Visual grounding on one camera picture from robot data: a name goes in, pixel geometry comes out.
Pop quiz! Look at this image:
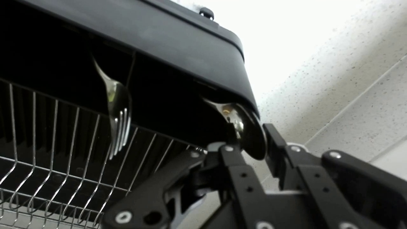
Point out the silver spoon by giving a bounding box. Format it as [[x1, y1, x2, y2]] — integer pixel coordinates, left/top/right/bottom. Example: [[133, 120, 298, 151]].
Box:
[[203, 98, 269, 162]]

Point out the silver fork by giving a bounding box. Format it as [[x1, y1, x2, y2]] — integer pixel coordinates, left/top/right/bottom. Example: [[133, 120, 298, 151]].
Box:
[[92, 59, 133, 159]]

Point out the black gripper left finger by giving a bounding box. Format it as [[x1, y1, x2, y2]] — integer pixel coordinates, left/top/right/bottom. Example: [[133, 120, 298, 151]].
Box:
[[102, 143, 273, 229]]

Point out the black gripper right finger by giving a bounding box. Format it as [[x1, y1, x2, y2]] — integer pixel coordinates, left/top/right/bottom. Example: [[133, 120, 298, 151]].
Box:
[[264, 124, 407, 229]]

